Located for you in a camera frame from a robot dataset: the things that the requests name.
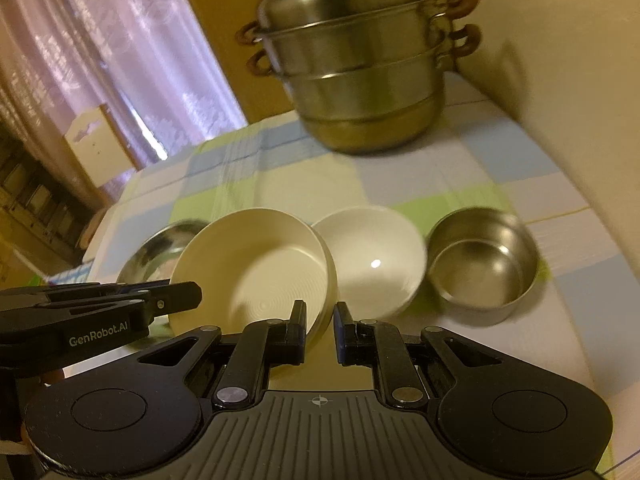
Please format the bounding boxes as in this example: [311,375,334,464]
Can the cream wooden chair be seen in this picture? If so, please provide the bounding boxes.
[62,104,141,186]

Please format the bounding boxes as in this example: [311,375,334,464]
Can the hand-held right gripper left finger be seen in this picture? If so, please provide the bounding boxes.
[135,300,308,411]

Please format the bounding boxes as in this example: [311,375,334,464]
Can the small steel bowl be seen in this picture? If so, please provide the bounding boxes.
[425,208,541,326]

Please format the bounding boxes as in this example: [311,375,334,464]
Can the blue grid white cloth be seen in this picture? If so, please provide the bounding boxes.
[47,265,91,288]

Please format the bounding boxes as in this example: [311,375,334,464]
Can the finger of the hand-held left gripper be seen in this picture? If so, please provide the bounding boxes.
[0,282,151,308]
[50,282,203,320]

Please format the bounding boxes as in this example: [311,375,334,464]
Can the stacked steel steamer pot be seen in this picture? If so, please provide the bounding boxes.
[237,0,483,156]

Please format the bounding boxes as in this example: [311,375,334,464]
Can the white floral ceramic bowl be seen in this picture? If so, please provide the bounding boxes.
[311,205,428,321]

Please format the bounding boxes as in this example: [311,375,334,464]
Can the dark metal rack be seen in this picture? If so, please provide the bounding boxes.
[0,125,101,261]

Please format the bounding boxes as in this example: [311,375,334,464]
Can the wide steel basin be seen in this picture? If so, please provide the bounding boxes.
[116,219,211,286]

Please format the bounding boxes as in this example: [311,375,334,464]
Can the purple lace curtain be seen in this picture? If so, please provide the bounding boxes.
[0,0,248,171]

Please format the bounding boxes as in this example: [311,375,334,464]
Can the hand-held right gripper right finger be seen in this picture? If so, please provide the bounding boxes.
[332,301,503,408]

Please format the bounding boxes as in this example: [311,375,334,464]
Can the cream round plastic bowl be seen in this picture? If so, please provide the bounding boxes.
[170,208,338,361]

